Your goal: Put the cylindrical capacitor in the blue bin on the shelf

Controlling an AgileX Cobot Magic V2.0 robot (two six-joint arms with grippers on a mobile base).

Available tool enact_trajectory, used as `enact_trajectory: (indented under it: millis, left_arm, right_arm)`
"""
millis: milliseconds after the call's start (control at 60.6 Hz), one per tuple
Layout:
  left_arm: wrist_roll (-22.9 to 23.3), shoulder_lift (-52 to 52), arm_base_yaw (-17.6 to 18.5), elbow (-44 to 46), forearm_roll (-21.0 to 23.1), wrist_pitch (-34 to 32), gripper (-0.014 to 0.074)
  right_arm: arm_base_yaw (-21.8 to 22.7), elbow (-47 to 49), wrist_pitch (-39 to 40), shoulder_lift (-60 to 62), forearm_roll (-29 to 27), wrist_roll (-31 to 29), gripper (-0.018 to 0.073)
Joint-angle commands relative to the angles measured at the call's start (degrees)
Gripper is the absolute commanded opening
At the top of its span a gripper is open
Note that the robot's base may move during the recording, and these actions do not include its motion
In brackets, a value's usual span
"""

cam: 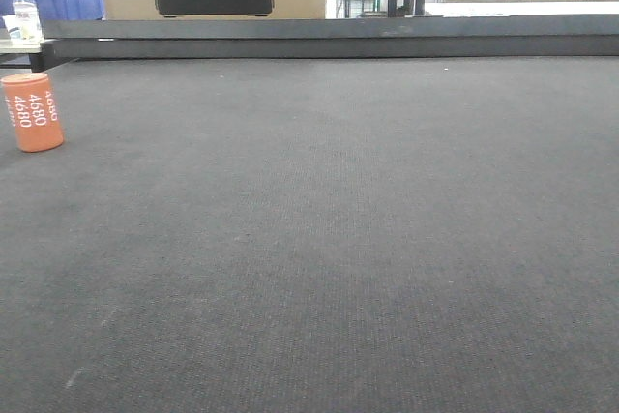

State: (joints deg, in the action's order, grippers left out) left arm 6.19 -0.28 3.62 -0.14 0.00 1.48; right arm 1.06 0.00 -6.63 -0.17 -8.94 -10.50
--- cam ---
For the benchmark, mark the black table edge rail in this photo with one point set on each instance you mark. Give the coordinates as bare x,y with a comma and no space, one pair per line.
362,38

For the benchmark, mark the orange cylindrical capacitor 4680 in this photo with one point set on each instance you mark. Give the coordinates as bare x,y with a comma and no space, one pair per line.
33,111

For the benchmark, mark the dark grey table mat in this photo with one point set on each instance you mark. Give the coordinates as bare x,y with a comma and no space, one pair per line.
316,236

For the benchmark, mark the clear plastic water bottle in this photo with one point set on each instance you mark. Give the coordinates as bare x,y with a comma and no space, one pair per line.
28,21

